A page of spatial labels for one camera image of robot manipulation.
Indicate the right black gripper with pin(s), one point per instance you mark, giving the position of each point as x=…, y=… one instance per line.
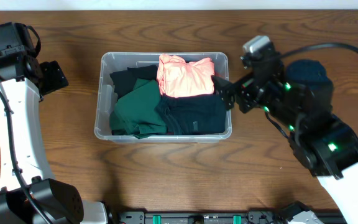
x=253, y=89

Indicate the dark teal garment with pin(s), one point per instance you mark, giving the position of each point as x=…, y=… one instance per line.
x=194, y=115

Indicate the pink shirt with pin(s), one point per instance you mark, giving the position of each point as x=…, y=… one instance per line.
x=177, y=78

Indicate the clear plastic storage bin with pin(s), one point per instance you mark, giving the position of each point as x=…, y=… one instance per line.
x=107, y=98

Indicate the dark green garment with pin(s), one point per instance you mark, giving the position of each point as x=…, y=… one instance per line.
x=134, y=114

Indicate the black pants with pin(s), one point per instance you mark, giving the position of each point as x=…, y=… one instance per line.
x=125, y=80

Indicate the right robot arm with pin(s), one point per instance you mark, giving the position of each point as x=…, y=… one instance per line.
x=296, y=99

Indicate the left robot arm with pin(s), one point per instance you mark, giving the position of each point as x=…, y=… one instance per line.
x=29, y=191

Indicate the black mounting rail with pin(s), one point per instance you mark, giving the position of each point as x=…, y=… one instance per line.
x=202, y=218

